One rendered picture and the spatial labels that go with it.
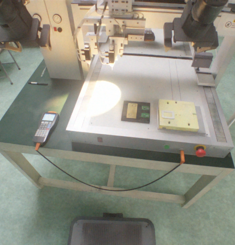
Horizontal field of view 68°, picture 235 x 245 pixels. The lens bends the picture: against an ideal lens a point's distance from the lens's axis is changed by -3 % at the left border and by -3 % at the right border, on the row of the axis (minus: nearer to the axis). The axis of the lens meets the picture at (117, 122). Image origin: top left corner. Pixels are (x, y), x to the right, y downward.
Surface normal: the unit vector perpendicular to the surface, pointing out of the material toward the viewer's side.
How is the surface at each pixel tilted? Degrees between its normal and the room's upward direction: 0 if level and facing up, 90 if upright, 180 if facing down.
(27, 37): 30
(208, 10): 118
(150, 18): 90
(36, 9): 90
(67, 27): 90
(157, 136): 0
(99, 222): 0
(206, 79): 0
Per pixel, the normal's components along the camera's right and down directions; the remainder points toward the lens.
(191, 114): -0.01, -0.63
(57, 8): -0.13, 0.77
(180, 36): -0.02, -0.15
